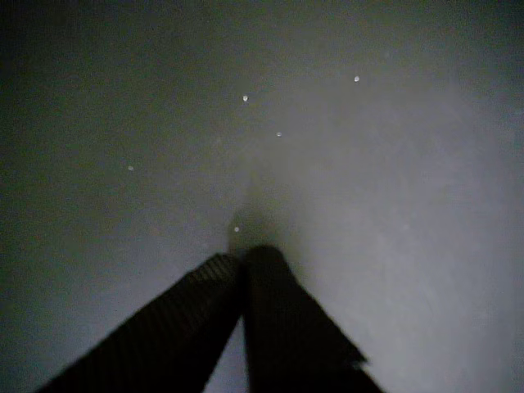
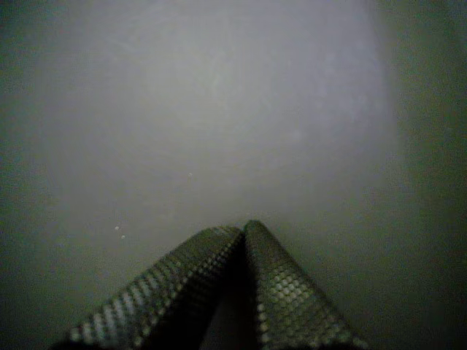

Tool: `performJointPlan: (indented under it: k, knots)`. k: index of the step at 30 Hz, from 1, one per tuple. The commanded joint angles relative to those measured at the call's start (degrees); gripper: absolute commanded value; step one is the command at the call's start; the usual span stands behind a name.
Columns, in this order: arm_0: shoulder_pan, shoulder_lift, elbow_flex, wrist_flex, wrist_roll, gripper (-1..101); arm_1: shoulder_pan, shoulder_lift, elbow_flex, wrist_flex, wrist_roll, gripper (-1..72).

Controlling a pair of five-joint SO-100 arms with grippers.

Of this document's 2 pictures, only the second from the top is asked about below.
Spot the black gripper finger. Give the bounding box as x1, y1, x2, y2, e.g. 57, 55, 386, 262
242, 219, 370, 350
49, 225, 244, 350

